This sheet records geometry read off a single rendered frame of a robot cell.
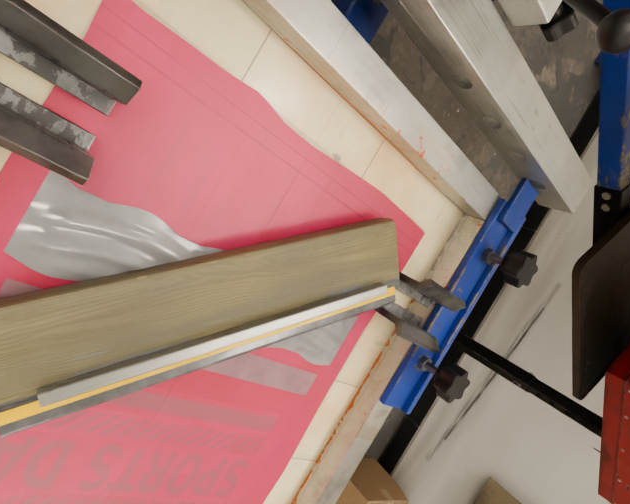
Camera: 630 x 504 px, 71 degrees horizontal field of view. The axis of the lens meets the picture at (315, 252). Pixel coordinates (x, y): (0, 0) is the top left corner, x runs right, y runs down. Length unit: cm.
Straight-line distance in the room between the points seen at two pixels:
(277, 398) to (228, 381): 8
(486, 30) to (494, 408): 212
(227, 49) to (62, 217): 18
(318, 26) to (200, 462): 45
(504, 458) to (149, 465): 202
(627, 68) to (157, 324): 86
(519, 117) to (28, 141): 42
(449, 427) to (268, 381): 204
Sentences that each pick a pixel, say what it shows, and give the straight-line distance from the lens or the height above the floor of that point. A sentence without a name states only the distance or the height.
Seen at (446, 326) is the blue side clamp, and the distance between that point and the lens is 60.
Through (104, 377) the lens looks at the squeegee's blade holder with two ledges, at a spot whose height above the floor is 101.
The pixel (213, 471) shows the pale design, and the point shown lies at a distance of 57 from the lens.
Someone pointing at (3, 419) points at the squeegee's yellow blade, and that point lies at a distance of 41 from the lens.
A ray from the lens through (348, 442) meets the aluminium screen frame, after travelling 62.
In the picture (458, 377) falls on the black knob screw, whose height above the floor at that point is 106.
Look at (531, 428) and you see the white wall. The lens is 236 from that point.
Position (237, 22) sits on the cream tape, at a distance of 40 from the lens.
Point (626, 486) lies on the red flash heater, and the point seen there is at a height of 108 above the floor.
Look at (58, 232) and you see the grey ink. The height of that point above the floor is 96.
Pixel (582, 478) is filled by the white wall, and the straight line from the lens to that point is 230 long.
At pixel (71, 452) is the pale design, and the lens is 49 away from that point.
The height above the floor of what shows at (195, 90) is 95.
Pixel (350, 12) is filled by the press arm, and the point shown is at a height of 92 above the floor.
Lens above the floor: 132
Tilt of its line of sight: 51 degrees down
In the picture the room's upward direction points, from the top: 122 degrees clockwise
